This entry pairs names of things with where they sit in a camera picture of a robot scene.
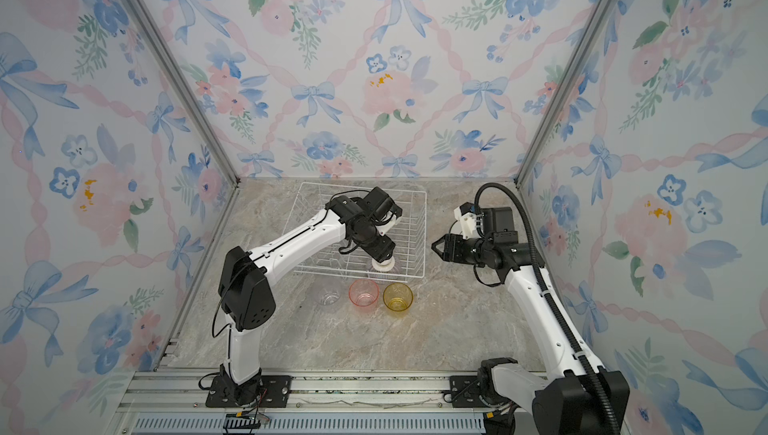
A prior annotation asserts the white wire dish rack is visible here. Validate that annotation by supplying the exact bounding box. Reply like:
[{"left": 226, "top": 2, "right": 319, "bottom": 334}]
[{"left": 284, "top": 182, "right": 427, "bottom": 283}]

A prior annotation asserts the white ceramic bowl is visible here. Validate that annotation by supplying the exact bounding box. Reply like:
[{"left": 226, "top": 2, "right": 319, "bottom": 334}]
[{"left": 371, "top": 256, "right": 396, "bottom": 273}]

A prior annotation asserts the yellow glass cup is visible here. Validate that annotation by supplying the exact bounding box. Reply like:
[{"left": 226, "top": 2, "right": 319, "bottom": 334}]
[{"left": 382, "top": 282, "right": 414, "bottom": 315}]

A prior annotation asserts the pink glass cup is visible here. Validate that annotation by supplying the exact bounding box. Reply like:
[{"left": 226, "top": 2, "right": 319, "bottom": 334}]
[{"left": 348, "top": 279, "right": 380, "bottom": 314}]

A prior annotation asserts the clear glass cup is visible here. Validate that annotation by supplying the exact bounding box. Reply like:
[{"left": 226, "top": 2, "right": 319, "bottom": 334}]
[{"left": 314, "top": 284, "right": 342, "bottom": 311}]

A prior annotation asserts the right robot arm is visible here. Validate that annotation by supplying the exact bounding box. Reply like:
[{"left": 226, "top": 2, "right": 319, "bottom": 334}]
[{"left": 432, "top": 233, "right": 630, "bottom": 434}]

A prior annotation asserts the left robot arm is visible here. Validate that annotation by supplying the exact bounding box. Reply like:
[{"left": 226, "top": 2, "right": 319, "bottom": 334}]
[{"left": 214, "top": 187, "right": 403, "bottom": 407}]

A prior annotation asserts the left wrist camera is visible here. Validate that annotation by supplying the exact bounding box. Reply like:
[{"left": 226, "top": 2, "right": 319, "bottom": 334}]
[{"left": 378, "top": 212, "right": 401, "bottom": 235}]

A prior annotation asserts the black corrugated cable hose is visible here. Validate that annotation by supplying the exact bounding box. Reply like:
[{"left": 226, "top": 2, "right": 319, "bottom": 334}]
[{"left": 473, "top": 182, "right": 622, "bottom": 435}]

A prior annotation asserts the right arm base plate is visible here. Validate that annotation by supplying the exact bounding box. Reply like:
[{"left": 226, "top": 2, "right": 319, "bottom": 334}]
[{"left": 448, "top": 374, "right": 534, "bottom": 409}]

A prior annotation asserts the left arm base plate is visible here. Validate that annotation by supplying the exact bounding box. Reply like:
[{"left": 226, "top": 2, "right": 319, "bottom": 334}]
[{"left": 205, "top": 373, "right": 293, "bottom": 409}]

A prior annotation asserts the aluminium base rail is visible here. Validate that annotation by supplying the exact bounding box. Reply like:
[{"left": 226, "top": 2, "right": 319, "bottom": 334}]
[{"left": 106, "top": 369, "right": 541, "bottom": 434}]

